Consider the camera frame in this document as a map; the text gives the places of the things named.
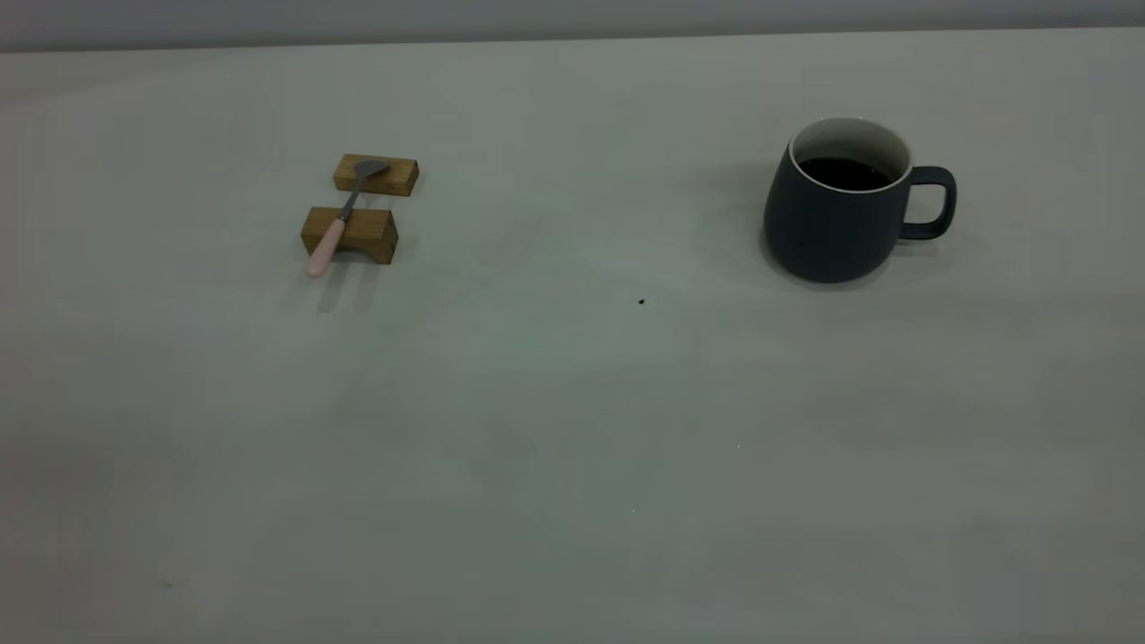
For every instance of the dark grey ceramic mug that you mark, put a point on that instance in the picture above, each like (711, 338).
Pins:
(823, 224)

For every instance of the arched wooden block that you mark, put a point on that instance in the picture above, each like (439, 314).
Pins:
(371, 234)

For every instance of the flat rectangular wooden block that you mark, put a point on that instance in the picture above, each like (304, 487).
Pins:
(398, 179)

